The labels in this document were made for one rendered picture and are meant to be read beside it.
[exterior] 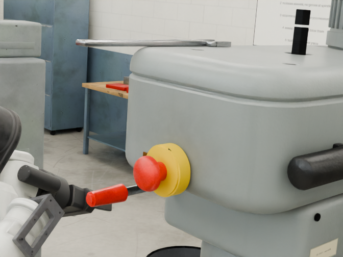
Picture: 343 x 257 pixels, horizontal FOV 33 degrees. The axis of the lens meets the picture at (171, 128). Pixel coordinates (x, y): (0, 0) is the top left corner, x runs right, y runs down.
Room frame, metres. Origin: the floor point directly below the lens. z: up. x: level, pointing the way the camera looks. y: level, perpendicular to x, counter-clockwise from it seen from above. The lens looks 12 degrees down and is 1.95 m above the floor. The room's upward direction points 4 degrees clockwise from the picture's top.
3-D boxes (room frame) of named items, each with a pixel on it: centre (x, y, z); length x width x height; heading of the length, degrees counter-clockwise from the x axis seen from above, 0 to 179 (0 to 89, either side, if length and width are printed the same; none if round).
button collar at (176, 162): (0.64, 0.00, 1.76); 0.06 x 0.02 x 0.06; 44
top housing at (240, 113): (0.81, -0.18, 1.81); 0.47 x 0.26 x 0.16; 134
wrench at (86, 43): (0.77, 0.03, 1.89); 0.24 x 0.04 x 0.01; 134
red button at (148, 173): (0.63, 0.02, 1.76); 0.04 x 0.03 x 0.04; 44
